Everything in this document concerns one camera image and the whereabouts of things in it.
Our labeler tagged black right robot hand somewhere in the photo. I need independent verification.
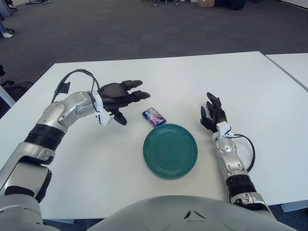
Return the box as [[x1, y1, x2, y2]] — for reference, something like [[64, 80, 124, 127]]
[[200, 91, 233, 139]]

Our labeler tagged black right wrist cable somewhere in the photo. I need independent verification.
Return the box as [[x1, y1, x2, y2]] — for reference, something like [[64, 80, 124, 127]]
[[231, 133, 255, 173]]

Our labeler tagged black floor stand base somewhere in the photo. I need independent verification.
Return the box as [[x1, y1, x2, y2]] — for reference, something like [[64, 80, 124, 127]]
[[25, 0, 51, 6]]

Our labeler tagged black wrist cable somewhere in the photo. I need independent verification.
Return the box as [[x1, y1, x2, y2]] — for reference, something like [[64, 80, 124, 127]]
[[231, 133, 255, 173], [51, 69, 101, 106]]

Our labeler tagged white desk leg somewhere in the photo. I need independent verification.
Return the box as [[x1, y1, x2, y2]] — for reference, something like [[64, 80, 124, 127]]
[[0, 85, 15, 108]]

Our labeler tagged blue purple gum box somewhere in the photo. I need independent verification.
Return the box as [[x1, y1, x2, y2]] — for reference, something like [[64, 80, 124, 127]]
[[142, 107, 167, 128]]

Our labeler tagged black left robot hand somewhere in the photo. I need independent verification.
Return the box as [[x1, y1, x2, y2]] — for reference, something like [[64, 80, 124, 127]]
[[95, 79, 151, 127]]

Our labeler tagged round green plate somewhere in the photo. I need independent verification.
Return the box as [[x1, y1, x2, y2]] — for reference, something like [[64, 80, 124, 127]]
[[142, 123, 199, 180]]

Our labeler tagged white table frame foot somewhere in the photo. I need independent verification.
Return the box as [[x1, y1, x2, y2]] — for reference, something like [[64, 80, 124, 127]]
[[280, 203, 308, 213]]

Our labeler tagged grey robot torso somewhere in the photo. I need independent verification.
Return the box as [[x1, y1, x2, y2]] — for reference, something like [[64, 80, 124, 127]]
[[86, 195, 299, 231]]

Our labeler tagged large black bag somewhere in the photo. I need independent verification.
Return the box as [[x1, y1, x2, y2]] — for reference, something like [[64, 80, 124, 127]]
[[214, 0, 246, 10]]

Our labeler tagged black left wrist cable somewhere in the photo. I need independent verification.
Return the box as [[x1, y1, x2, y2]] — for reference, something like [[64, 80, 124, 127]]
[[51, 69, 101, 106]]

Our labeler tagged black office chair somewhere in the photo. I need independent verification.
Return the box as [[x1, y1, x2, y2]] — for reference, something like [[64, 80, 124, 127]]
[[0, 64, 33, 99]]

